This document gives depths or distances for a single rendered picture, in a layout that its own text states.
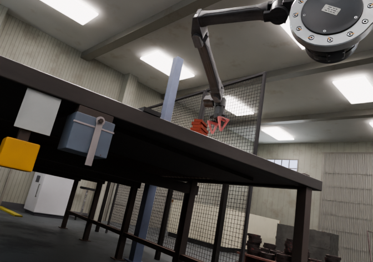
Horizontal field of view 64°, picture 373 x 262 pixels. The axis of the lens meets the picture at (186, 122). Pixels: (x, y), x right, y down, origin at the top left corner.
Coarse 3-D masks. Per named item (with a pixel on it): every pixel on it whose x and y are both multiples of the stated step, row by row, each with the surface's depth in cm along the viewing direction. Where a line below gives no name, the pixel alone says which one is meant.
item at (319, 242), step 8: (280, 224) 592; (280, 232) 588; (288, 232) 580; (312, 232) 556; (320, 232) 549; (280, 240) 583; (312, 240) 552; (320, 240) 545; (328, 240) 538; (336, 240) 580; (280, 248) 578; (312, 248) 548; (320, 248) 541; (328, 248) 534; (336, 248) 579; (312, 256) 543; (320, 256) 536
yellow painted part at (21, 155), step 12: (24, 132) 88; (12, 144) 82; (24, 144) 84; (36, 144) 86; (0, 156) 80; (12, 156) 82; (24, 156) 84; (36, 156) 86; (12, 168) 82; (24, 168) 84
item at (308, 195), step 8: (304, 192) 170; (296, 200) 173; (304, 200) 169; (296, 208) 171; (304, 208) 167; (296, 216) 170; (304, 216) 166; (296, 224) 168; (304, 224) 165; (296, 232) 167; (304, 232) 164; (296, 240) 165; (304, 240) 163; (296, 248) 164; (304, 248) 163; (296, 256) 162; (304, 256) 162
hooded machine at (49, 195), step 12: (36, 180) 595; (48, 180) 579; (60, 180) 594; (72, 180) 611; (36, 192) 570; (48, 192) 577; (60, 192) 593; (36, 204) 561; (48, 204) 576; (60, 204) 591; (48, 216) 578; (60, 216) 593
